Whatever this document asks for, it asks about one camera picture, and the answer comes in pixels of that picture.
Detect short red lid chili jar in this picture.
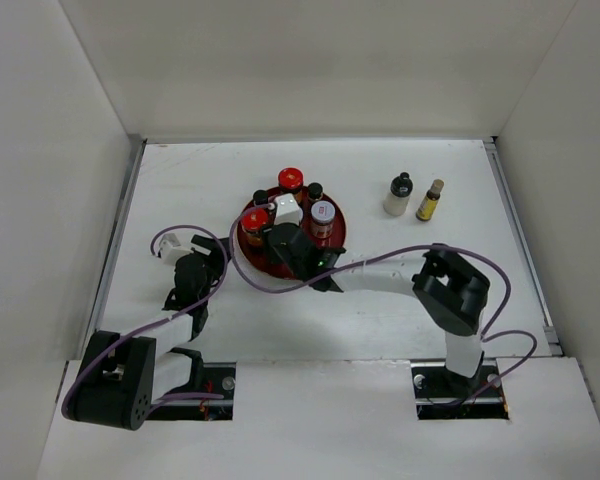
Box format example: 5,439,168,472
240,208,270,249

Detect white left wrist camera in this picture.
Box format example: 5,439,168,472
157,232,191,265

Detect small black cap spice jar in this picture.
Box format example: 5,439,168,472
307,182,324,205

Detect black cap pepper jar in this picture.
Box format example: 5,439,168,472
252,189,272,211

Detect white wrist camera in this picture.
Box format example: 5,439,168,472
273,194,304,226
157,232,191,265

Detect round red lacquer tray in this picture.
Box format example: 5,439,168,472
230,194,346,280

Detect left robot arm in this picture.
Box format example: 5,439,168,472
61,235,231,430

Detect white bottle black cap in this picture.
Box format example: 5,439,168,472
383,172,413,217

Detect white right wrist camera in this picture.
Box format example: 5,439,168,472
273,194,304,226

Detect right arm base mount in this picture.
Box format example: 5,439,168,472
411,360,509,420

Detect yellow label gold cap bottle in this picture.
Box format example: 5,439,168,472
416,179,444,222

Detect grey lid sauce jar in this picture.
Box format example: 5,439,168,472
310,200,336,240

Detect tall red lid chili jar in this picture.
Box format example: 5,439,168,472
277,167,304,195

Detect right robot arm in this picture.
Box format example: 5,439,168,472
264,223,490,396

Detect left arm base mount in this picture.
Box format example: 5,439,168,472
148,363,237,422

